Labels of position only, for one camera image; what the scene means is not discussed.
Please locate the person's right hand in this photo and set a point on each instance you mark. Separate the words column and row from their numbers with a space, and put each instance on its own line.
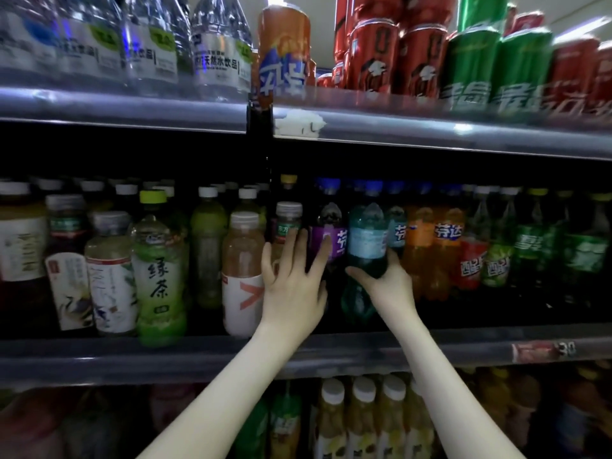
column 394, row 293

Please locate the person's left hand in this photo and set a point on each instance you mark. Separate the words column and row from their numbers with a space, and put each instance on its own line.
column 291, row 301

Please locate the large teal soda bottle blue cap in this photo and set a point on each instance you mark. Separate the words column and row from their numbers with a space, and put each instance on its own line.
column 365, row 234

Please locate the dark soda bottle purple label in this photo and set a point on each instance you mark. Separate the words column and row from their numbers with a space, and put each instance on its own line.
column 332, row 215

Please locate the green soda bottle yellow cap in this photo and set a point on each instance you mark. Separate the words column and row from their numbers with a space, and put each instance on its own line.
column 253, row 435
column 285, row 425

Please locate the row of tea juice bottles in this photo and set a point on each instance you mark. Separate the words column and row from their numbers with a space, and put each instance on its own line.
column 363, row 415

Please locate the person's right forearm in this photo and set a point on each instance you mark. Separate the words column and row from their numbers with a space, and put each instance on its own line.
column 454, row 401

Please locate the person's left forearm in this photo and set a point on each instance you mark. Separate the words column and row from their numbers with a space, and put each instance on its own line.
column 215, row 406

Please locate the red white shelf label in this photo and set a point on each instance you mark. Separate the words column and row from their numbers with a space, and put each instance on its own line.
column 533, row 352

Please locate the white torn sticker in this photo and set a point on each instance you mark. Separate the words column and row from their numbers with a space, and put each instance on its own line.
column 299, row 124

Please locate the stack of red printed cans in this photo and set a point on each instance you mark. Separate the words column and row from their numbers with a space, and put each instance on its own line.
column 373, row 57

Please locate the green soda can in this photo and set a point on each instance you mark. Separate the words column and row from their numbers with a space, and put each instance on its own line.
column 468, row 66
column 521, row 66
column 483, row 11

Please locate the orange soda can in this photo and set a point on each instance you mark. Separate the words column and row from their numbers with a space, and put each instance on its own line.
column 284, row 42

